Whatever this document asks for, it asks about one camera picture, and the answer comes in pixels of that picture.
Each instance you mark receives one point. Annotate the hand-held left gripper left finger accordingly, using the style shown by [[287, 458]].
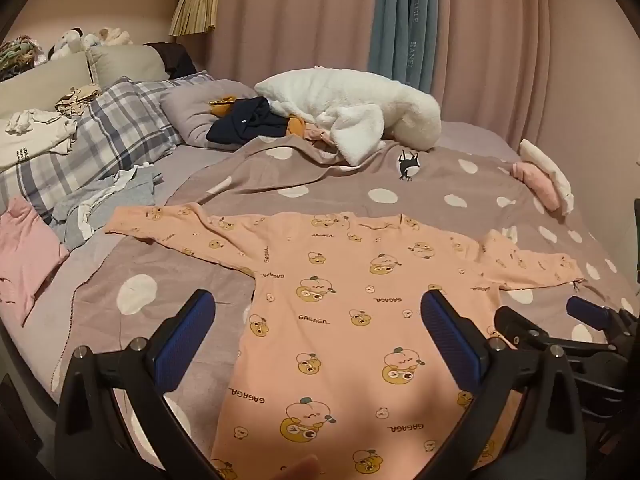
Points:
[[187, 330]]

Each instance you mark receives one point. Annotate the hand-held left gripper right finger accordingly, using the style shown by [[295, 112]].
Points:
[[450, 340]]

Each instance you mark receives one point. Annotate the grey-blue garment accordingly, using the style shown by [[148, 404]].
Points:
[[120, 195]]

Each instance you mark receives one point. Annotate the small beige cushion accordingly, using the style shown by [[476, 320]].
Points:
[[130, 62]]

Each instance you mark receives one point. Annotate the grey pillow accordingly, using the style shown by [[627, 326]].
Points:
[[190, 105]]

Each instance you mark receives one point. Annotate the teal curtain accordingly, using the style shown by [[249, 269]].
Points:
[[400, 20]]

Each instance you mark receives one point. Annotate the mauve polka dot blanket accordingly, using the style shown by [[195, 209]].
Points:
[[350, 175]]

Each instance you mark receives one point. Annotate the folded white cloth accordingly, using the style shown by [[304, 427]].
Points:
[[547, 162]]

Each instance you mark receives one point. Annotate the white and blue plush toy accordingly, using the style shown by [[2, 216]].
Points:
[[70, 42]]

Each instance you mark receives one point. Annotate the white fluffy blanket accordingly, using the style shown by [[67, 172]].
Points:
[[350, 95]]

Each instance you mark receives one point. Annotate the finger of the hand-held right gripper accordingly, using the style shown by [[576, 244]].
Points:
[[587, 310], [520, 327]]

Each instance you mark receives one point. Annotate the folded pink cloth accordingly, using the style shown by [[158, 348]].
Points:
[[537, 185]]

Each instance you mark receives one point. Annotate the pink curtain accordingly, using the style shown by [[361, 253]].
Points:
[[300, 20]]

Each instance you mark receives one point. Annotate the navy garment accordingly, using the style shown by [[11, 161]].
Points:
[[240, 122]]

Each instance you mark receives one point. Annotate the dark brown garment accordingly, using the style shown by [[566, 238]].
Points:
[[172, 57]]

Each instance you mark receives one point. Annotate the lilac bed sheet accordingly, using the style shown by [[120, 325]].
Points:
[[85, 285]]

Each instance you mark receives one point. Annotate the green knitted cloth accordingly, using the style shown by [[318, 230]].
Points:
[[17, 55]]

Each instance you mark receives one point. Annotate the pink cartoon print shirt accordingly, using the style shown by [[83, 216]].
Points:
[[340, 280]]

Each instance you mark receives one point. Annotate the white printed shirt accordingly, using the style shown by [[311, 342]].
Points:
[[30, 140]]

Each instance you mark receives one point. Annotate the plaid pillow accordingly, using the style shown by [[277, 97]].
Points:
[[115, 125]]

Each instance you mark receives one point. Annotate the light pink small cloth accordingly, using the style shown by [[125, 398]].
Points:
[[316, 134]]

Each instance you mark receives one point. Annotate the cream plush toy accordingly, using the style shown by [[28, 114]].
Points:
[[114, 36]]

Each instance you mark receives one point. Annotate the large beige cushion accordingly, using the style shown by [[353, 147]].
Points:
[[35, 80]]

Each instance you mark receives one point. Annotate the beige crumpled cloth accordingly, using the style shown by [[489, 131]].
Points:
[[77, 100]]

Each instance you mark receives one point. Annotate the yellow pleated valance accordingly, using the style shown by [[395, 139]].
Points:
[[195, 7]]

